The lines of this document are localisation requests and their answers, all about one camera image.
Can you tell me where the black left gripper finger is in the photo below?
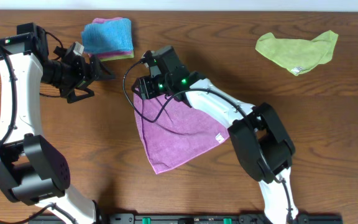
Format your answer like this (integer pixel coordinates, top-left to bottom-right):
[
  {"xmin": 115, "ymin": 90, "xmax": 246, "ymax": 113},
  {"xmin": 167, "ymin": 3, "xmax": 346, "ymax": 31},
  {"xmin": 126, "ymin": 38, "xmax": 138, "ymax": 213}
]
[
  {"xmin": 66, "ymin": 86, "xmax": 94, "ymax": 104},
  {"xmin": 96, "ymin": 62, "xmax": 116, "ymax": 81}
]

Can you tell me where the purple microfibre cloth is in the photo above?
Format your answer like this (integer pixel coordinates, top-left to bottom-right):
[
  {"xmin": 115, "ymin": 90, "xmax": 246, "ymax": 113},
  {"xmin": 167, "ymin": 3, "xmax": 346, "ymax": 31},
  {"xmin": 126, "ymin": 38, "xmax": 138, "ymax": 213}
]
[{"xmin": 134, "ymin": 95, "xmax": 229, "ymax": 174}]

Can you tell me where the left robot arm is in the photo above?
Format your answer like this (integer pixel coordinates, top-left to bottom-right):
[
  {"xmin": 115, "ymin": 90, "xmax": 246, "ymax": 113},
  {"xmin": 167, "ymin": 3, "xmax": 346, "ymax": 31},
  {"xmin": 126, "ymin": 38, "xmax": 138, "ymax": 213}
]
[{"xmin": 0, "ymin": 23, "xmax": 115, "ymax": 223}]

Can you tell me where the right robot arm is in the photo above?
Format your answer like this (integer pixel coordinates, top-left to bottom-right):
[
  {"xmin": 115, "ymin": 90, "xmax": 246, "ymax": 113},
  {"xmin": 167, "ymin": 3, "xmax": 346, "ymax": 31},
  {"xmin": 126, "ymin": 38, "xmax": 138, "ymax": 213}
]
[{"xmin": 131, "ymin": 72, "xmax": 298, "ymax": 223}]

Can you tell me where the folded purple cloth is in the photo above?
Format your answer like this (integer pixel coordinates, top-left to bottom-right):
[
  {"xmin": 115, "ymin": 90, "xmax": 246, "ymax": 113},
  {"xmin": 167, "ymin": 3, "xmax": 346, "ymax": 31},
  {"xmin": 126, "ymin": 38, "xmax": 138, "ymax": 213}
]
[{"xmin": 93, "ymin": 17, "xmax": 134, "ymax": 59}]

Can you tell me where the folded green cloth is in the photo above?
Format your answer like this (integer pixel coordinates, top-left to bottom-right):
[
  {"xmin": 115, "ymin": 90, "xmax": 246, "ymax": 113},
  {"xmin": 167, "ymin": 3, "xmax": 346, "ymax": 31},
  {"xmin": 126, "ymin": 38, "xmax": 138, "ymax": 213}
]
[{"xmin": 100, "ymin": 53, "xmax": 134, "ymax": 62}]

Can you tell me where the folded blue cloth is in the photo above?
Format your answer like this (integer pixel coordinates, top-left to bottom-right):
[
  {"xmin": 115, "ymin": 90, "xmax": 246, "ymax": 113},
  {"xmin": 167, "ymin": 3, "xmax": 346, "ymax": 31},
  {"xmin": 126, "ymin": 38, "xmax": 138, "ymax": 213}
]
[{"xmin": 81, "ymin": 18, "xmax": 134, "ymax": 54}]

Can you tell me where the green microfibre cloth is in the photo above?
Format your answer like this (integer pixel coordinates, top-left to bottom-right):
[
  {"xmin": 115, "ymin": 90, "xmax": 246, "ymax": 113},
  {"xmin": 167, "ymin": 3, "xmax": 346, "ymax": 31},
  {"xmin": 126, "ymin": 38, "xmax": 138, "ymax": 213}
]
[{"xmin": 255, "ymin": 30, "xmax": 339, "ymax": 76}]

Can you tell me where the right black cable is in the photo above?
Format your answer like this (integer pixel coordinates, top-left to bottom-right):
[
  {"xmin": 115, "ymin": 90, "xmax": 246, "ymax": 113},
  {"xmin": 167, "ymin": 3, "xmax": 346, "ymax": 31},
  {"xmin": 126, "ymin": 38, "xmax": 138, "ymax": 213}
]
[{"xmin": 122, "ymin": 57, "xmax": 295, "ymax": 224}]

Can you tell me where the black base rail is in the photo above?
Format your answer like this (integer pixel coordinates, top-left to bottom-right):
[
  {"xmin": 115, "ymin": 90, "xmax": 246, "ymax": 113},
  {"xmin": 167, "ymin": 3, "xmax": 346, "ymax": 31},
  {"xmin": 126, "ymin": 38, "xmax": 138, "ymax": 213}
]
[{"xmin": 28, "ymin": 212, "xmax": 343, "ymax": 224}]

